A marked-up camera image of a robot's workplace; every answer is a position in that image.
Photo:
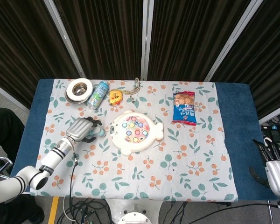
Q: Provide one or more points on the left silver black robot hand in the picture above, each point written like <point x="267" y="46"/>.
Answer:
<point x="79" y="128"/>

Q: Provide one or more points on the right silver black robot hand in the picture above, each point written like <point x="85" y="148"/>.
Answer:
<point x="278" y="175"/>

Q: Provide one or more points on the light blue toy hammer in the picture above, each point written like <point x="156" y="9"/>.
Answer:
<point x="99" y="132"/>

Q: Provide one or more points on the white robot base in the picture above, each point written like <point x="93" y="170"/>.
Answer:
<point x="135" y="210"/>

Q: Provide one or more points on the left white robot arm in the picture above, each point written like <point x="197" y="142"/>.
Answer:
<point x="53" y="158"/>

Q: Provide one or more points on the white whack-a-mole toy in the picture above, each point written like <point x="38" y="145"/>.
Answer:
<point x="121" y="144"/>

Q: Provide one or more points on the white tape roll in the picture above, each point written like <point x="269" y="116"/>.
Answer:
<point x="71" y="93"/>

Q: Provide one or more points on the light blue drink can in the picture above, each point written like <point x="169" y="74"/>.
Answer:
<point x="96" y="95"/>

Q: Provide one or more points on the stainless steel bowl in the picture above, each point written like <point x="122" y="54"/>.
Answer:
<point x="79" y="91"/>

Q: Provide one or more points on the black power strip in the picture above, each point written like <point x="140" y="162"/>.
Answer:
<point x="276" y="130"/>

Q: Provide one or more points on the blue table cover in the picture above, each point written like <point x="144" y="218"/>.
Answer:
<point x="242" y="116"/>

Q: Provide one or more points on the person in black clothes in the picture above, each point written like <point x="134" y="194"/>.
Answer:
<point x="4" y="130"/>

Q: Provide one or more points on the floral fruit print tablecloth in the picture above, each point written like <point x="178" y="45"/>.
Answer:
<point x="154" y="172"/>

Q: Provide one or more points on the dark pleated partition panel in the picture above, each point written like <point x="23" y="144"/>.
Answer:
<point x="191" y="37"/>
<point x="270" y="58"/>
<point x="102" y="35"/>
<point x="18" y="46"/>

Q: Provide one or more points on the blue snack bag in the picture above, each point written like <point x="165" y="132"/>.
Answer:
<point x="184" y="109"/>

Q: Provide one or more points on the silver metal bracket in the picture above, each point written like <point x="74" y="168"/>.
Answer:
<point x="7" y="161"/>

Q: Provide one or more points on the grey metal partition post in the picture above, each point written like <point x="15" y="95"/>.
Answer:
<point x="233" y="39"/>
<point x="147" y="39"/>
<point x="63" y="37"/>

